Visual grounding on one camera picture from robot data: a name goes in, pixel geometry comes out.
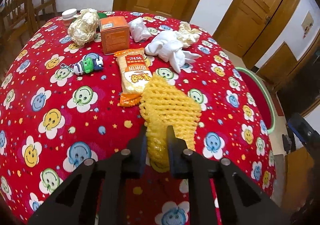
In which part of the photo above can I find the orange snack packet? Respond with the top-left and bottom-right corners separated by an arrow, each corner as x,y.
114,48 -> 152,107

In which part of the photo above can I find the green clover-shaped container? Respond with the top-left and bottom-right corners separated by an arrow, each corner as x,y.
97,12 -> 107,19

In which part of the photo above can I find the wall notice paper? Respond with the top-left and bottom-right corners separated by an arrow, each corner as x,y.
302,11 -> 314,39

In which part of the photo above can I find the cream paper ball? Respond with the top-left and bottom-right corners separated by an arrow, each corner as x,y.
68,9 -> 99,46

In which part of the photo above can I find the wooden door right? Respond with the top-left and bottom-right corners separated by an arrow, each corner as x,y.
213,0 -> 300,69

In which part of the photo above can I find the cream paper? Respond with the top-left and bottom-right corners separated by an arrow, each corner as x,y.
174,22 -> 202,48

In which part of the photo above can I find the wooden dining chair near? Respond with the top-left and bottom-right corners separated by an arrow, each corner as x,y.
1,0 -> 37,48

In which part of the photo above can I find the yellow foam net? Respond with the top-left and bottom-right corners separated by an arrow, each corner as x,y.
139,74 -> 201,172

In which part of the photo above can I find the red bin with green rim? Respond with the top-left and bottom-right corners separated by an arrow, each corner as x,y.
235,66 -> 275,134

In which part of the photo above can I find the small wooden cabinet door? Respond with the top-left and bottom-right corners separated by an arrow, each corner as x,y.
257,42 -> 298,88

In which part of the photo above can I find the white plastic bag piece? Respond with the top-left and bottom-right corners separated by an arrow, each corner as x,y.
128,17 -> 152,43

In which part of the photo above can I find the dark open doorway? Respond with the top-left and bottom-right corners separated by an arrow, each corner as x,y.
277,49 -> 319,119

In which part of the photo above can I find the red smiley flower tablecloth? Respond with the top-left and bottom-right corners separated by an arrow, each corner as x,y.
1,17 -> 276,222

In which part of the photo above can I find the green toy keychain figure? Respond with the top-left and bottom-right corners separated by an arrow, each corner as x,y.
61,53 -> 104,76

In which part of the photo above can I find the white tissue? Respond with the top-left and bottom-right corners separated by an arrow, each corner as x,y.
144,30 -> 200,74

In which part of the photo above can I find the white-lidded orange jar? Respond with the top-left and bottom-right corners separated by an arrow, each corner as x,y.
61,8 -> 77,28

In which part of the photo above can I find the orange cardboard box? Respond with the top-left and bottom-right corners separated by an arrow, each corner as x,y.
99,16 -> 130,55

